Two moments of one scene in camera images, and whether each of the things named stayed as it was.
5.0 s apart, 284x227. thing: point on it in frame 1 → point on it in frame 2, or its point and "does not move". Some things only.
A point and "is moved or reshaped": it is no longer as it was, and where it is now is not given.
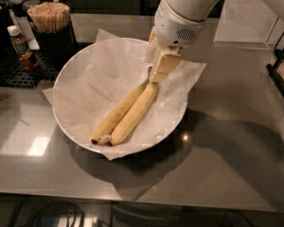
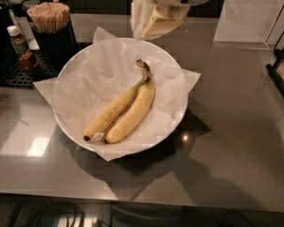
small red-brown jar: x=28 y=61 does not move
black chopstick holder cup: x=55 y=48 does not move
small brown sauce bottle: x=18 y=40 does not move
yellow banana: x=135 y=114 is moved or reshaped
